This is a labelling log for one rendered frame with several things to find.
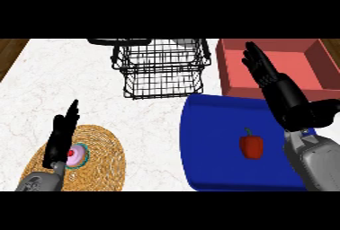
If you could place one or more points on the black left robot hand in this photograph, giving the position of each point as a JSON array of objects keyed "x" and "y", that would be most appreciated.
[{"x": 61, "y": 140}]

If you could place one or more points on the red open box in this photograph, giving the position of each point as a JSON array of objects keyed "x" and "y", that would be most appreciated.
[{"x": 283, "y": 60}]

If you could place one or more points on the red bell pepper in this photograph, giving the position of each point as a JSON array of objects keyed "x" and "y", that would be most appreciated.
[{"x": 252, "y": 146}]

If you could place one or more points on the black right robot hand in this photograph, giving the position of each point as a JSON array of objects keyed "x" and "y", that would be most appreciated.
[{"x": 287, "y": 95}]

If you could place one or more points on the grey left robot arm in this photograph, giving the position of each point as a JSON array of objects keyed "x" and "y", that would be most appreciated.
[{"x": 39, "y": 179}]

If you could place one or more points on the woven wicker placemat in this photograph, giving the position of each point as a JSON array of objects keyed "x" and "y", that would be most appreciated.
[{"x": 99, "y": 161}]

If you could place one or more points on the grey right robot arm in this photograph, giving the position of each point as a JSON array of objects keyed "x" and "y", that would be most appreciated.
[{"x": 315, "y": 161}]

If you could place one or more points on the blue tray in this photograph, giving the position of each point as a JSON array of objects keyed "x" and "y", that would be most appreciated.
[{"x": 221, "y": 143}]

